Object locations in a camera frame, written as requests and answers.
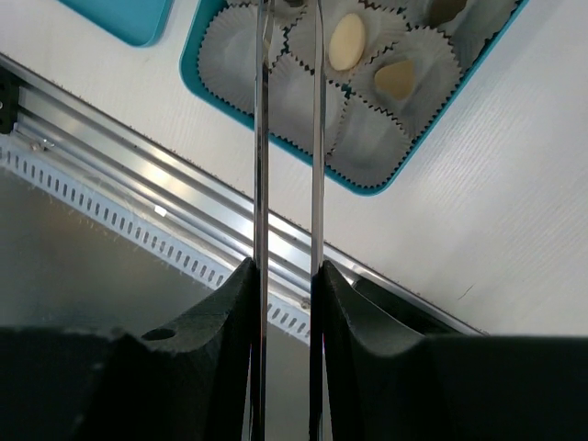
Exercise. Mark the metal serving tongs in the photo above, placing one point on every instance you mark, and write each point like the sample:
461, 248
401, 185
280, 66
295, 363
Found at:
277, 183

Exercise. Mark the teal box lid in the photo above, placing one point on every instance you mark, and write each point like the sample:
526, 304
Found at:
138, 23

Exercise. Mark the brown almond chocolate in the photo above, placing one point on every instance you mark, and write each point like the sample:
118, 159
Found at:
443, 11

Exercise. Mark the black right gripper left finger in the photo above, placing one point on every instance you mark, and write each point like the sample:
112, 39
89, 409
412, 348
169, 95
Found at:
184, 380

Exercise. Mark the aluminium mounting rail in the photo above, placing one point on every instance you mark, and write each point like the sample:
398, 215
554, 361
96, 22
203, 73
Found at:
118, 178

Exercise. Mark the beige heart chocolate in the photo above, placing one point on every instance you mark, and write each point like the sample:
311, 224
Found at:
397, 79

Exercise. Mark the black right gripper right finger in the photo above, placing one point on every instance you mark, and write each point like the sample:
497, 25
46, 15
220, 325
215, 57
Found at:
388, 382

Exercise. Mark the brown edged paper liner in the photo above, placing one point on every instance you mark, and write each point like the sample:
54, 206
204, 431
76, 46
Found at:
437, 76

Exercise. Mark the teal square box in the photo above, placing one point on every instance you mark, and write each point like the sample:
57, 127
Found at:
188, 68

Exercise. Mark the white oval chocolate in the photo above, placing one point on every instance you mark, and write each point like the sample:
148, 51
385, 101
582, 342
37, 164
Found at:
347, 43

